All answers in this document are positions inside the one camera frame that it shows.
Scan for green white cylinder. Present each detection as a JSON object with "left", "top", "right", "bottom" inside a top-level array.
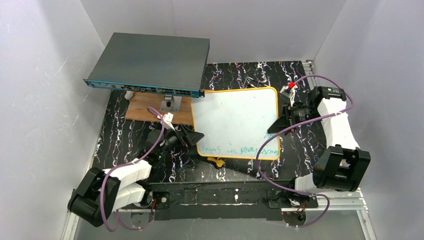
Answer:
[{"left": 124, "top": 90, "right": 134, "bottom": 101}]

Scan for black grey wire stripper pliers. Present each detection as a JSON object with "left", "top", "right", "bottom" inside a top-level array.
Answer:
[{"left": 244, "top": 77, "right": 271, "bottom": 89}]

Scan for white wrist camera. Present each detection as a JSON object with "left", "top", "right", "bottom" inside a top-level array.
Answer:
[
  {"left": 160, "top": 112, "right": 175, "bottom": 131},
  {"left": 279, "top": 82, "right": 297, "bottom": 106}
]

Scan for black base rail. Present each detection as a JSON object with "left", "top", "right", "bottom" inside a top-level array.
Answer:
[{"left": 69, "top": 178, "right": 369, "bottom": 221}]

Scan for grey blue network switch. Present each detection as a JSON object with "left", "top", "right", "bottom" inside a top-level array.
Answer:
[{"left": 84, "top": 32, "right": 210, "bottom": 98}]

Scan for grey metal stand bracket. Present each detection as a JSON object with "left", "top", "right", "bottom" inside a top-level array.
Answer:
[{"left": 160, "top": 94, "right": 182, "bottom": 113}]

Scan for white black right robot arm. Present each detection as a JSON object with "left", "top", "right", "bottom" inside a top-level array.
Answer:
[{"left": 267, "top": 83, "right": 371, "bottom": 194}]

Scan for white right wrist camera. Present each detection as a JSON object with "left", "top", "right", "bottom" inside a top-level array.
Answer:
[{"left": 279, "top": 82, "right": 297, "bottom": 106}]

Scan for yellow-framed whiteboard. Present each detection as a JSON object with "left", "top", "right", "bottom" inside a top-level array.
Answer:
[{"left": 191, "top": 87, "right": 281, "bottom": 161}]

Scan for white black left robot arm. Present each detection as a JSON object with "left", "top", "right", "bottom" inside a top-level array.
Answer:
[{"left": 67, "top": 124, "right": 205, "bottom": 227}]

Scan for yellow black eraser pad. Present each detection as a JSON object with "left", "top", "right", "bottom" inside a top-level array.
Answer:
[{"left": 207, "top": 157, "right": 225, "bottom": 168}]

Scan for plywood board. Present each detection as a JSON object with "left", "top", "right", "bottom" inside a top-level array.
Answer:
[{"left": 125, "top": 89, "right": 216, "bottom": 126}]

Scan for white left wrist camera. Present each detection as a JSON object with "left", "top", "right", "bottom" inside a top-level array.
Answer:
[{"left": 160, "top": 112, "right": 175, "bottom": 131}]

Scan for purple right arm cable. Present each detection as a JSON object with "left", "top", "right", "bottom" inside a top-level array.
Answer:
[{"left": 255, "top": 74, "right": 355, "bottom": 229}]

